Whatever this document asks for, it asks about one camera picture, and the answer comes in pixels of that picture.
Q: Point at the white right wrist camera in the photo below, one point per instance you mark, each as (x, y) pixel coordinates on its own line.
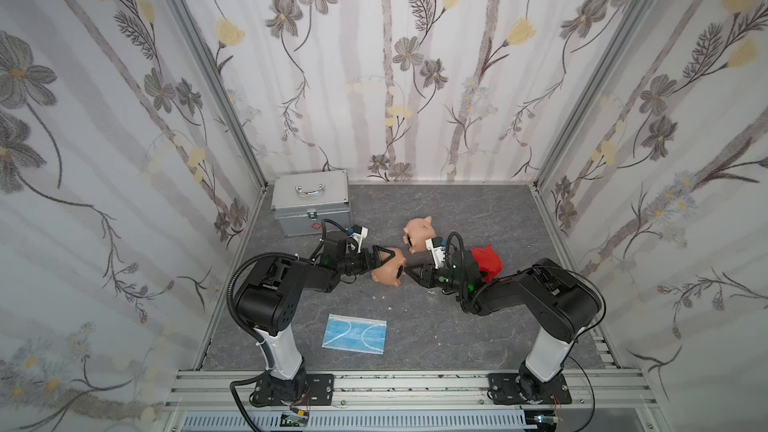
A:
(436, 247)

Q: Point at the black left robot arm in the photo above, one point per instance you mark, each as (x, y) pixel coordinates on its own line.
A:
(263, 295)

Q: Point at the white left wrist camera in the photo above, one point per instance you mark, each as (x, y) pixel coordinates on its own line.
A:
(357, 235)

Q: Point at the silver metal first aid case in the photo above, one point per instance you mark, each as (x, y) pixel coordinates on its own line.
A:
(301, 201)

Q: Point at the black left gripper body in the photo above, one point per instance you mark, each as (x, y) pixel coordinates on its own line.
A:
(362, 261)

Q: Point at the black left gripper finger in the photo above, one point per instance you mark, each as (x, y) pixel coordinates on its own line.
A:
(378, 270)
(380, 255)

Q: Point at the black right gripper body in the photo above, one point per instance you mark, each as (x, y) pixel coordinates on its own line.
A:
(428, 275)

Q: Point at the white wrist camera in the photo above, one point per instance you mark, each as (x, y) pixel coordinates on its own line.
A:
(357, 235)
(436, 247)

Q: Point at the blue surgical face mask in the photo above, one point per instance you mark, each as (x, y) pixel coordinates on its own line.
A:
(353, 334)

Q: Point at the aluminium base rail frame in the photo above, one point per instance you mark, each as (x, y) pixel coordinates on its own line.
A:
(601, 400)

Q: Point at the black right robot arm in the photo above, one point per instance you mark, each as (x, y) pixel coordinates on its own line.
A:
(582, 304)

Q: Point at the tan piggy bank front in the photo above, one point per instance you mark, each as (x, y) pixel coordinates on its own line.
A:
(396, 265)

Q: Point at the small green circuit board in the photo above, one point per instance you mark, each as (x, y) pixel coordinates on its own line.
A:
(294, 419)

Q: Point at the red piggy bank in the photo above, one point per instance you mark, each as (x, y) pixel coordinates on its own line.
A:
(488, 261)

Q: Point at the pink piggy bank rear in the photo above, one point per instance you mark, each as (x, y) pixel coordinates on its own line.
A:
(417, 233)

